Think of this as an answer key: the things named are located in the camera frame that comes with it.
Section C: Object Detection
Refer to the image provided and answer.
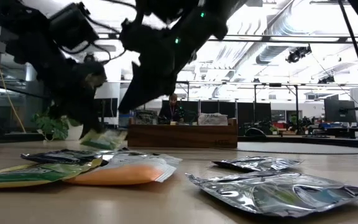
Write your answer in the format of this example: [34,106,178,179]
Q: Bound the black metal rig frame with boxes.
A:
[254,82,300,132]

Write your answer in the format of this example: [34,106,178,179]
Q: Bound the cluttered office desk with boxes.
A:
[272,114,358,139]

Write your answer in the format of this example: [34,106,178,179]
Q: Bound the black monitor on arm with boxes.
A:
[324,98,357,123]

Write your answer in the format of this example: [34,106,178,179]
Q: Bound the person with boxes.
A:
[158,93,186,125]

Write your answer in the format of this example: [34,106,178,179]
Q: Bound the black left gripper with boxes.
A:
[6,34,108,138]

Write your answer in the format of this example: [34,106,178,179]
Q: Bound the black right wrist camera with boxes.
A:
[119,18,157,54]

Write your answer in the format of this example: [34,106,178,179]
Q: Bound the round grey mat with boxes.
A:
[237,141,358,156]

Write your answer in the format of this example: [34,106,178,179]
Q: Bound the orange and white tea bag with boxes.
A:
[197,112,229,126]
[63,153,183,187]

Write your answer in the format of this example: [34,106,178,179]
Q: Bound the brown wooden compartment tray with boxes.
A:
[127,117,239,149]

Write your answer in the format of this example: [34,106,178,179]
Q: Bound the green potted plant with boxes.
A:
[31,107,84,141]

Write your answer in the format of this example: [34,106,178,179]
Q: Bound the black computer monitor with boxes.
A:
[93,98,119,118]

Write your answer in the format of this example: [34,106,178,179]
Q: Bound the black office partition screens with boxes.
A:
[185,100,273,126]

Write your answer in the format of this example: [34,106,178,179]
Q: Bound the black hanging cable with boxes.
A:
[336,0,358,109]

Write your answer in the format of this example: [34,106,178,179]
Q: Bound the black aluminium table frame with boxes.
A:
[0,133,358,151]

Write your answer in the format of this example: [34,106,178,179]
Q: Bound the yellow hanging cable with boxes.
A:
[0,0,27,134]

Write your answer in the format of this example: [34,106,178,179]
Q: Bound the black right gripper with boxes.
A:
[118,27,198,113]

